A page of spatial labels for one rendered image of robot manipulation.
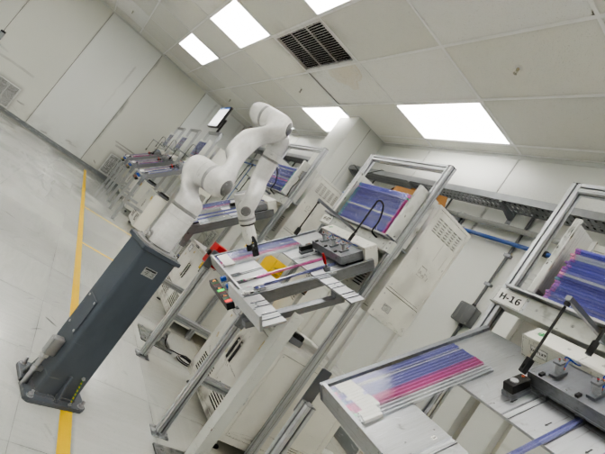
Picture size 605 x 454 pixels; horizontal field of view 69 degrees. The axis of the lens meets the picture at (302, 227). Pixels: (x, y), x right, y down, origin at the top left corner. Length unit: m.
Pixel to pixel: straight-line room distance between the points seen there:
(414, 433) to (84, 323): 1.26
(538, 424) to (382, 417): 0.41
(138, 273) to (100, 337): 0.29
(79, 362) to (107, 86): 9.05
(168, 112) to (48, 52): 2.52
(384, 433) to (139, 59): 10.04
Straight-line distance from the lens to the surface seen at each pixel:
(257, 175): 2.15
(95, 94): 10.68
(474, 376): 1.56
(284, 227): 3.69
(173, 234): 1.86
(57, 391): 2.06
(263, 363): 1.97
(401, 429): 1.35
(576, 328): 1.71
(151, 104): 10.75
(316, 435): 2.70
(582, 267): 1.77
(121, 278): 1.86
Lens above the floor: 0.98
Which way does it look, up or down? 4 degrees up
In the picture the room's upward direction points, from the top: 36 degrees clockwise
